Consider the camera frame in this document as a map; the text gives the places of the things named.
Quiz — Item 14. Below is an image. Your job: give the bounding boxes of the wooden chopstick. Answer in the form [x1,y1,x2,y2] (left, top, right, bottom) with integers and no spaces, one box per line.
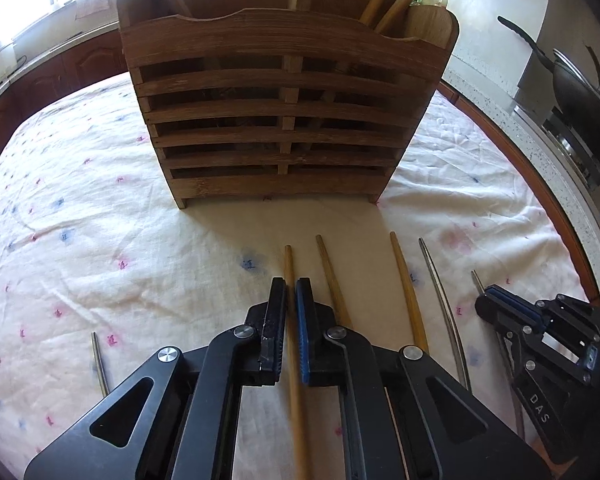
[315,234,353,327]
[389,231,429,352]
[284,245,312,480]

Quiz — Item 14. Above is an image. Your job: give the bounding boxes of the metal chopstick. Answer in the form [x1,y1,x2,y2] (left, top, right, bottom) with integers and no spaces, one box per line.
[91,332,110,396]
[470,268,527,438]
[418,238,472,392]

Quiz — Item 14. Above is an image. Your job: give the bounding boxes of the white floral tablecloth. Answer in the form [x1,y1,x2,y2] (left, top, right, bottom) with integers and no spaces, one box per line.
[0,74,584,477]

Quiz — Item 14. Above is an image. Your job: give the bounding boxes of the gas stove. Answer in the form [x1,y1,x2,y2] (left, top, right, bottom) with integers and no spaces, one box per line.
[513,104,600,202]

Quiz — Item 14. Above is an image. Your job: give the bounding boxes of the wooden slatted utensil holder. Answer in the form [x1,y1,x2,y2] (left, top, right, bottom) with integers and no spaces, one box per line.
[117,0,460,207]

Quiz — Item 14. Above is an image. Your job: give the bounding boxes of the lower dark wooden cabinets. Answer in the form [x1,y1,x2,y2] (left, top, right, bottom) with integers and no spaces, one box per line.
[0,29,126,155]

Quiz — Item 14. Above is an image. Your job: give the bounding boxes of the black wok with handle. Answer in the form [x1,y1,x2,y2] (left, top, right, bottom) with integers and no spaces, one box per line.
[498,15,600,162]

